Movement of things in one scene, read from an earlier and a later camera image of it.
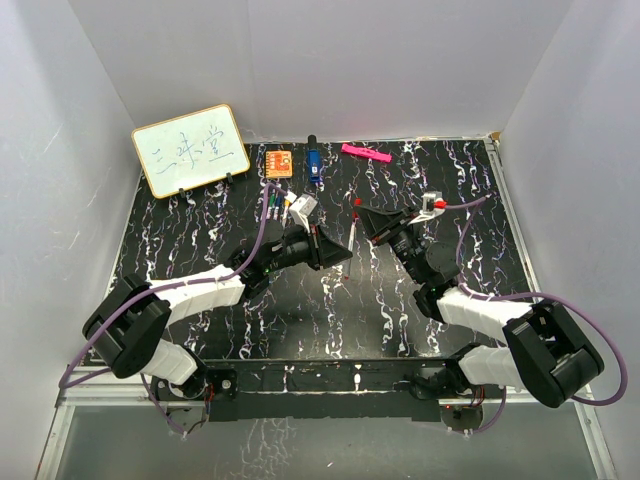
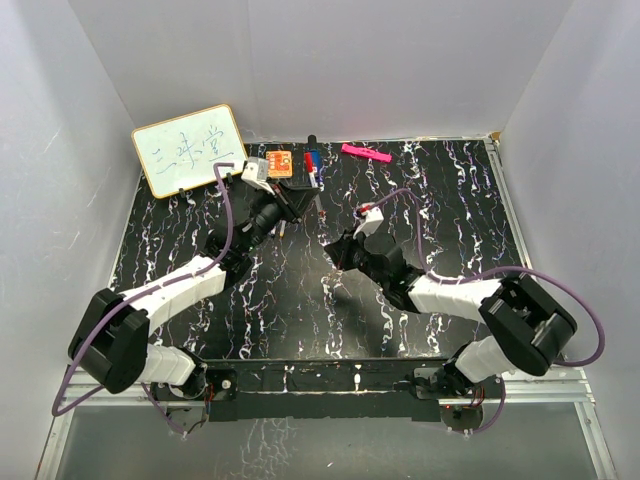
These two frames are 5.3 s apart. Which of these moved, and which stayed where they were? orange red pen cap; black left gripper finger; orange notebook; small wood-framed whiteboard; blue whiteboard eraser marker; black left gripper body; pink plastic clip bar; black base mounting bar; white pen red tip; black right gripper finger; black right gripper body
Moved: black right gripper body; black left gripper body; black left gripper finger; orange red pen cap; black right gripper finger; white pen red tip
Stayed: black base mounting bar; blue whiteboard eraser marker; pink plastic clip bar; orange notebook; small wood-framed whiteboard
